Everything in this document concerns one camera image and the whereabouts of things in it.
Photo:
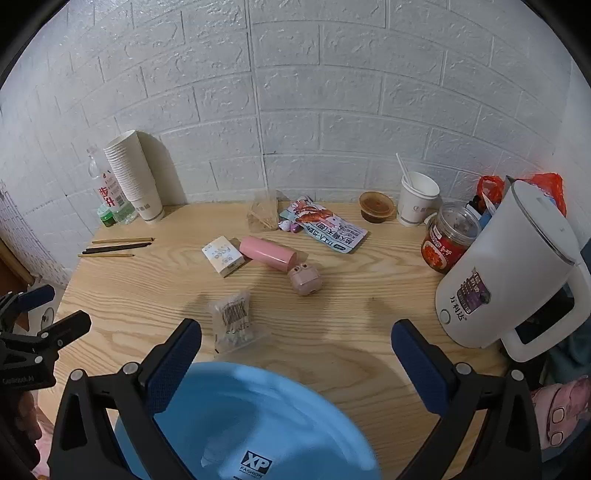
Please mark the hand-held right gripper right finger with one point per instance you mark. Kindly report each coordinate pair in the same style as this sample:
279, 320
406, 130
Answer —
415, 360

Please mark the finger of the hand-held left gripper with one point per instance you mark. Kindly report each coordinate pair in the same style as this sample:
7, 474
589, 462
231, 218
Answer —
32, 297
64, 328

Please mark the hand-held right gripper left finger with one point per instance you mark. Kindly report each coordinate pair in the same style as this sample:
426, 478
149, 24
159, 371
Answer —
178, 364

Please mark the bag of cotton swabs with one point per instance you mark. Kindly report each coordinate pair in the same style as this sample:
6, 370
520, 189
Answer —
235, 318

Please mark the blue plastic basin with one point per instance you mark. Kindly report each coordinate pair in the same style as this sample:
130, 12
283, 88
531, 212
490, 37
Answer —
258, 415

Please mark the small white box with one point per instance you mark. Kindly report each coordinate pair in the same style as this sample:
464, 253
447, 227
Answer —
223, 256

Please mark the pink pig-shaped toy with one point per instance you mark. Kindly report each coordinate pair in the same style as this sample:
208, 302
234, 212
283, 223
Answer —
304, 279

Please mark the pink cylinder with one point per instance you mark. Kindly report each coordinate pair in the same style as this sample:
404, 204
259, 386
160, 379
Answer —
265, 251

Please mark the printed snack packet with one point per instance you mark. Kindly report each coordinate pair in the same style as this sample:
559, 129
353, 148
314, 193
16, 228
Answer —
328, 228

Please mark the wooden desk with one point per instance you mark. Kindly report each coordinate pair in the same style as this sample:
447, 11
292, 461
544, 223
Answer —
351, 332

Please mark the small green container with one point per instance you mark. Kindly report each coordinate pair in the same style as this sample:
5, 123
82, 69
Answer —
107, 217

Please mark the clear jar with red label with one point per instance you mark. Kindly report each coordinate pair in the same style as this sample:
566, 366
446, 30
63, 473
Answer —
445, 244

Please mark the clear bottle with red label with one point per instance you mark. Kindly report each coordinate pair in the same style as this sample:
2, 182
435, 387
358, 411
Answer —
111, 198

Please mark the white electric kettle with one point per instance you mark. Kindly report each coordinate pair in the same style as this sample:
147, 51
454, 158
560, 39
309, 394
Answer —
512, 258

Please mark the pink bottle with pig print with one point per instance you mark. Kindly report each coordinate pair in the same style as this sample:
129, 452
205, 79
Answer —
561, 410

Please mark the single white paper cup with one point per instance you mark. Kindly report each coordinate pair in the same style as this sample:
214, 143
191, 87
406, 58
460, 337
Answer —
415, 205

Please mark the stack of white paper cups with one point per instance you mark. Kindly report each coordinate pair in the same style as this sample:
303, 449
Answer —
134, 180

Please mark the brown sauce cup with lid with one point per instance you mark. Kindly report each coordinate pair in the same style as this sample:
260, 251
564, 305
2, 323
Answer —
377, 205

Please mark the teal cloth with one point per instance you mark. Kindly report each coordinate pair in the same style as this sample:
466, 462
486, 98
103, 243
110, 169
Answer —
575, 350

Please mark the clear bag of toothpicks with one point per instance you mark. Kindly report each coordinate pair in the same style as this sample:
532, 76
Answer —
264, 212

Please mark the small purple and white item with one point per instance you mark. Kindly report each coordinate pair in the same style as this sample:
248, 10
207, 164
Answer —
288, 226

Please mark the red plastic bag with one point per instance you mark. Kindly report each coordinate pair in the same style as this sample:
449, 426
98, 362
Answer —
551, 187

